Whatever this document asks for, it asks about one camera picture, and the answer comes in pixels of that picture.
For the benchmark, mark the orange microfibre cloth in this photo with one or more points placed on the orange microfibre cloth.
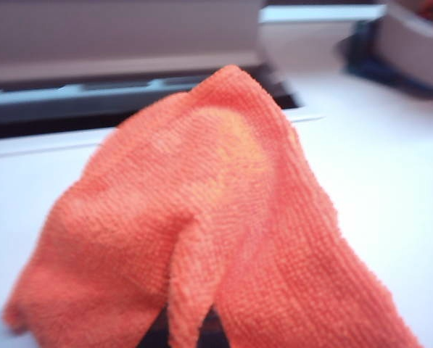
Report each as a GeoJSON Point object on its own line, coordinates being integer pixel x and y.
{"type": "Point", "coordinates": [238, 217]}

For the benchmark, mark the white bowl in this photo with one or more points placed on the white bowl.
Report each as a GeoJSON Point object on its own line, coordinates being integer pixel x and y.
{"type": "Point", "coordinates": [412, 47]}

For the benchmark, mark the blue mat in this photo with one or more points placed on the blue mat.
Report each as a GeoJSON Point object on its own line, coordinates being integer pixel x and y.
{"type": "Point", "coordinates": [368, 69]}

